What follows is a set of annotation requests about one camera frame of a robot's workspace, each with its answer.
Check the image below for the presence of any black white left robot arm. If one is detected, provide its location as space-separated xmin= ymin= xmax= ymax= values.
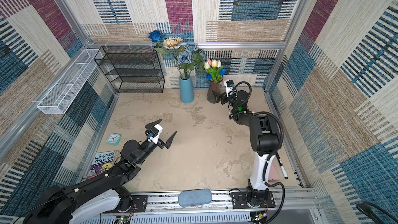
xmin=23 ymin=119 xmax=175 ymax=224

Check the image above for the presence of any black wire shelf rack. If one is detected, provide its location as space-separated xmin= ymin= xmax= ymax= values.
xmin=94 ymin=46 xmax=165 ymax=93

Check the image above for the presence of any black cable at corner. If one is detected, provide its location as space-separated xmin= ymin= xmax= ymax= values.
xmin=356 ymin=201 xmax=398 ymax=224

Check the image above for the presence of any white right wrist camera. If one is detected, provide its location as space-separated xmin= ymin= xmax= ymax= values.
xmin=223 ymin=79 xmax=235 ymax=97

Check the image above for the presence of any light blue cylindrical vase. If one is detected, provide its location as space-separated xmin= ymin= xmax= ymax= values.
xmin=179 ymin=77 xmax=194 ymax=104

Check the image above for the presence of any white wire mesh basket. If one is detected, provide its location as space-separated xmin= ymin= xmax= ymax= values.
xmin=37 ymin=49 xmax=98 ymax=115

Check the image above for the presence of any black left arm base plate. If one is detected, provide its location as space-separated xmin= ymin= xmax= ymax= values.
xmin=116 ymin=195 xmax=148 ymax=214

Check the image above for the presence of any dark blue rose stem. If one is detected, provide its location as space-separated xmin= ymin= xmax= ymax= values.
xmin=148 ymin=30 xmax=168 ymax=55

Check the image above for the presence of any cream sunflower with stem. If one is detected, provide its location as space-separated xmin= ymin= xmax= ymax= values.
xmin=163 ymin=37 xmax=182 ymax=48

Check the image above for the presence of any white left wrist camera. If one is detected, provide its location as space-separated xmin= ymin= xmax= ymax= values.
xmin=146 ymin=124 xmax=163 ymax=139

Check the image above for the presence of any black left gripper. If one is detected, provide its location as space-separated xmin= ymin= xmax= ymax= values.
xmin=135 ymin=119 xmax=174 ymax=166

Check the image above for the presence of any pink pencil case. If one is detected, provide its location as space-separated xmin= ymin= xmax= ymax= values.
xmin=268 ymin=162 xmax=280 ymax=183

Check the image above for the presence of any blue grey cushion pad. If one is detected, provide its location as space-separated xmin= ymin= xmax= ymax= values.
xmin=178 ymin=189 xmax=212 ymax=207

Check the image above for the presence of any pale blue rose bouquet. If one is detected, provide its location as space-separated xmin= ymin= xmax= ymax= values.
xmin=172 ymin=43 xmax=207 ymax=80

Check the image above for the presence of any treehouse paperback book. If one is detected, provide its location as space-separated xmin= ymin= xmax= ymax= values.
xmin=87 ymin=151 xmax=116 ymax=179

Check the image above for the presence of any red ribbed glass vase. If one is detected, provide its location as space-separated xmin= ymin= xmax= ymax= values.
xmin=207 ymin=81 xmax=222 ymax=104

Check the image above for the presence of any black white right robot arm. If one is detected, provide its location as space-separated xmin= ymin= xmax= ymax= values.
xmin=207 ymin=80 xmax=284 ymax=208

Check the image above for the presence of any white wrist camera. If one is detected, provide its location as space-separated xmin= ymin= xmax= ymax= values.
xmin=223 ymin=79 xmax=235 ymax=97
xmin=146 ymin=124 xmax=163 ymax=139

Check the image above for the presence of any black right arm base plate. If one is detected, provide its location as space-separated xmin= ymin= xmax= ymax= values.
xmin=229 ymin=191 xmax=276 ymax=209

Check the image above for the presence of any teal small alarm clock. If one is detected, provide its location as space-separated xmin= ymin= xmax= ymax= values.
xmin=106 ymin=133 xmax=121 ymax=146

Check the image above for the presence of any black white marker pen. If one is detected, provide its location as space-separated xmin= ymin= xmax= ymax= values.
xmin=276 ymin=153 xmax=289 ymax=179

